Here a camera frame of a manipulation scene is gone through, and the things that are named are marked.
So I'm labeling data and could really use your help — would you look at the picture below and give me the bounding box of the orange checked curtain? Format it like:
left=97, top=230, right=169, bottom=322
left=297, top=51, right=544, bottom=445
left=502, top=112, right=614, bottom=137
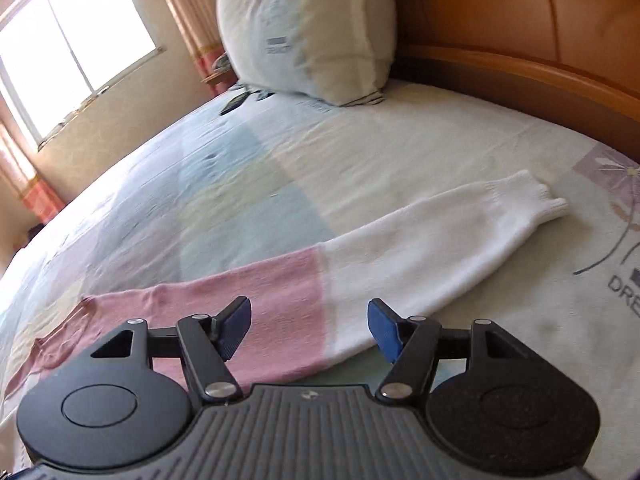
left=165, top=0, right=224, bottom=79

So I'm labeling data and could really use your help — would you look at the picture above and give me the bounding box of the pastel patchwork bed sheet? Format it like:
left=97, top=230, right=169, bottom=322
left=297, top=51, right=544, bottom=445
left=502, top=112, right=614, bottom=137
left=1, top=84, right=639, bottom=479

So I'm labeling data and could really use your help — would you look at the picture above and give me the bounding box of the pastel Dreamcity pillow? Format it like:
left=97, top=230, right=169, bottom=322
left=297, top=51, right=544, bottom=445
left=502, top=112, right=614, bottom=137
left=216, top=0, right=396, bottom=106

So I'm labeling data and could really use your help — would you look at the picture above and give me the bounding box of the window with white frame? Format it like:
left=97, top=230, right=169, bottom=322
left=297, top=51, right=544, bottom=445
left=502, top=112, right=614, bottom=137
left=1, top=0, right=160, bottom=144

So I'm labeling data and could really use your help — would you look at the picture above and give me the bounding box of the pink and white knit sweater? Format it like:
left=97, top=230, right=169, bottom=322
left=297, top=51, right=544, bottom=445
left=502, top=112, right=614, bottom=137
left=1, top=170, right=568, bottom=402

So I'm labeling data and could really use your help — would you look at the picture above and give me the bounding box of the wooden headboard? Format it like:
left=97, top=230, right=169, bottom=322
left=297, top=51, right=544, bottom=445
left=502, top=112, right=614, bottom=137
left=392, top=0, right=639, bottom=158

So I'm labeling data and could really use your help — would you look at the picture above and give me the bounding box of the small dark remote on bed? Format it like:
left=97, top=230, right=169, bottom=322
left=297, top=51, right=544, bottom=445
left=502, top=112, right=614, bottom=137
left=219, top=91, right=250, bottom=116

